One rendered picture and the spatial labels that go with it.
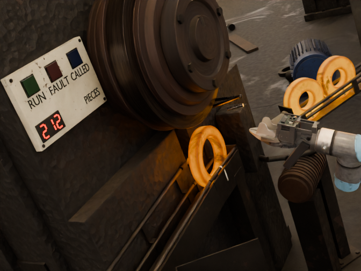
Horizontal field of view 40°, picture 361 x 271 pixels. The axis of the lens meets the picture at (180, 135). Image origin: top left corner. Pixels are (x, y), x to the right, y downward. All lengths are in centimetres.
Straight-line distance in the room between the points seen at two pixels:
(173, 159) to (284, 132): 34
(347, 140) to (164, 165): 52
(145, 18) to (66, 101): 28
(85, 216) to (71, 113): 25
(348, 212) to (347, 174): 90
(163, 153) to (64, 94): 37
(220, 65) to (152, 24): 26
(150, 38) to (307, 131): 55
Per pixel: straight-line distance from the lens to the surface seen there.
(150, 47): 125
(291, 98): 180
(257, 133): 157
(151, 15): 127
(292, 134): 151
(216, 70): 141
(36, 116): 117
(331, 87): 190
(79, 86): 127
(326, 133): 151
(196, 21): 133
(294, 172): 177
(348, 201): 250
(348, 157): 151
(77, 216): 125
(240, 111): 167
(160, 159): 144
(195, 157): 146
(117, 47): 124
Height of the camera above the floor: 142
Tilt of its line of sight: 22 degrees down
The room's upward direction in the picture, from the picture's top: 21 degrees counter-clockwise
